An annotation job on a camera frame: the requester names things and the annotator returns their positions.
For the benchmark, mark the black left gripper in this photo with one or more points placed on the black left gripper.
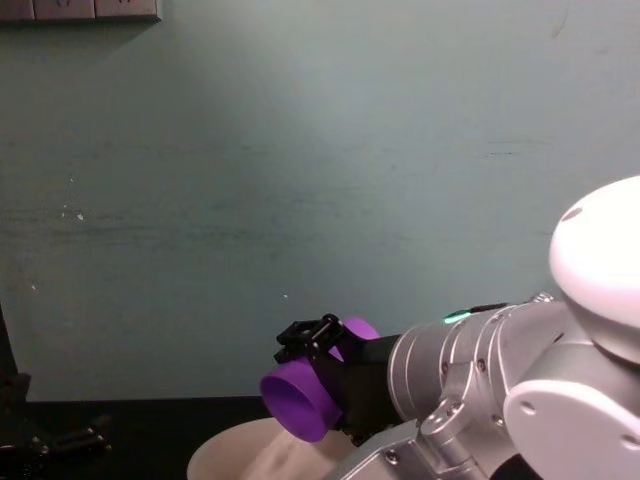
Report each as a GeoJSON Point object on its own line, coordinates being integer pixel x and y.
{"type": "Point", "coordinates": [14, 415]}

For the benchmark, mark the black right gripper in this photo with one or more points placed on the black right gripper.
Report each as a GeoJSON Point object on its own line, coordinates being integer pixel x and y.
{"type": "Point", "coordinates": [365, 385]}

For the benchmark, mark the purple plastic cup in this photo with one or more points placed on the purple plastic cup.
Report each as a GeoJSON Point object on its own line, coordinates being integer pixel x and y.
{"type": "Point", "coordinates": [295, 400]}

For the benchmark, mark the silver and white right arm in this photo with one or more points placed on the silver and white right arm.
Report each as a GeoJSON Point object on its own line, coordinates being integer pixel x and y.
{"type": "Point", "coordinates": [500, 360]}

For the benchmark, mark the black table cloth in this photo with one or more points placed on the black table cloth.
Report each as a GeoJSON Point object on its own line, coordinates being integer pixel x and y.
{"type": "Point", "coordinates": [150, 440]}

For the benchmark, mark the white bowl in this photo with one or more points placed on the white bowl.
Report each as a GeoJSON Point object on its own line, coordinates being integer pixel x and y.
{"type": "Point", "coordinates": [235, 455]}

